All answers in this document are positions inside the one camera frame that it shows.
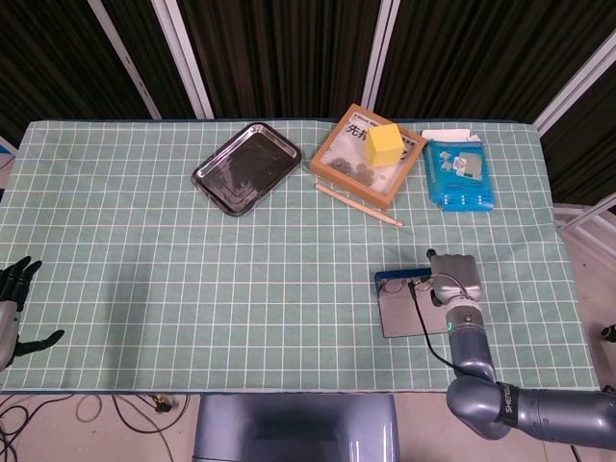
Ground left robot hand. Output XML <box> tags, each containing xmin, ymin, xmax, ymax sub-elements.
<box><xmin>0</xmin><ymin>256</ymin><xmax>66</xmax><ymax>370</ymax></box>

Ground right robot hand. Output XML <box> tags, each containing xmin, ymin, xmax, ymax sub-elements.
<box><xmin>426</xmin><ymin>247</ymin><xmax>482</xmax><ymax>309</ymax></box>

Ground dark blue glasses case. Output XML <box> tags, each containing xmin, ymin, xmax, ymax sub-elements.
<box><xmin>373</xmin><ymin>268</ymin><xmax>451</xmax><ymax>338</ymax></box>

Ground wire-rimmed eyeglasses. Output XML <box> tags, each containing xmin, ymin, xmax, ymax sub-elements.
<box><xmin>379</xmin><ymin>276</ymin><xmax>434</xmax><ymax>295</ymax></box>

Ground blue cardboard package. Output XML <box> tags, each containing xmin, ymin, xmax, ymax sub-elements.
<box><xmin>423</xmin><ymin>139</ymin><xmax>496</xmax><ymax>213</ymax></box>

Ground light wooden stick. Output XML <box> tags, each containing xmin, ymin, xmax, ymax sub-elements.
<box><xmin>314</xmin><ymin>182</ymin><xmax>404</xmax><ymax>227</ymax></box>

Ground white flat paper box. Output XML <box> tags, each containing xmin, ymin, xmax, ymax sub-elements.
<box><xmin>421</xmin><ymin>127</ymin><xmax>482</xmax><ymax>143</ymax></box>

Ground yellow foam cube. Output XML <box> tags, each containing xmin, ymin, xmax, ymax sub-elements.
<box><xmin>364</xmin><ymin>122</ymin><xmax>404</xmax><ymax>168</ymax></box>

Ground green checked tablecloth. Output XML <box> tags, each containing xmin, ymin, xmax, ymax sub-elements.
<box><xmin>2</xmin><ymin>118</ymin><xmax>601</xmax><ymax>394</ymax></box>

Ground clear printed plastic bag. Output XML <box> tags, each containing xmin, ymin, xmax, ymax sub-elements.
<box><xmin>326</xmin><ymin>111</ymin><xmax>419</xmax><ymax>193</ymax></box>

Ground blue grey robot torso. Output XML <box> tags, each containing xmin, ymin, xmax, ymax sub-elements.
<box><xmin>192</xmin><ymin>393</ymin><xmax>400</xmax><ymax>462</ymax></box>

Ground shiny metal tray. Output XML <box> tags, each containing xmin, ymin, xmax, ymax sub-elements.
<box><xmin>192</xmin><ymin>121</ymin><xmax>303</xmax><ymax>218</ymax></box>

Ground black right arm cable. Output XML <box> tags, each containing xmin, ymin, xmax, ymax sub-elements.
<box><xmin>406</xmin><ymin>278</ymin><xmax>463</xmax><ymax>376</ymax></box>

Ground wooden frame box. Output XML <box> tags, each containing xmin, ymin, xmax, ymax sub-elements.
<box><xmin>309</xmin><ymin>102</ymin><xmax>428</xmax><ymax>211</ymax></box>

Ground aluminium frame bar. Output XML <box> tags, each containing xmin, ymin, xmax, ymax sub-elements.
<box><xmin>552</xmin><ymin>192</ymin><xmax>616</xmax><ymax>242</ymax></box>

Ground loose floor cables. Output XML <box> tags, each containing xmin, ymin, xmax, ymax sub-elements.
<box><xmin>0</xmin><ymin>393</ymin><xmax>193</xmax><ymax>462</ymax></box>

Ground angled white corner post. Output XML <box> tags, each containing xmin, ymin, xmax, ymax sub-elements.
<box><xmin>531</xmin><ymin>38</ymin><xmax>616</xmax><ymax>137</ymax></box>

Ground thin white partition post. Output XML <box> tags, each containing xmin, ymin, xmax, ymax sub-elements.
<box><xmin>89</xmin><ymin>0</ymin><xmax>163</xmax><ymax>119</ymax></box>

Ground wide white partition post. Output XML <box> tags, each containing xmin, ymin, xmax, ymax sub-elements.
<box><xmin>151</xmin><ymin>0</ymin><xmax>216</xmax><ymax>119</ymax></box>

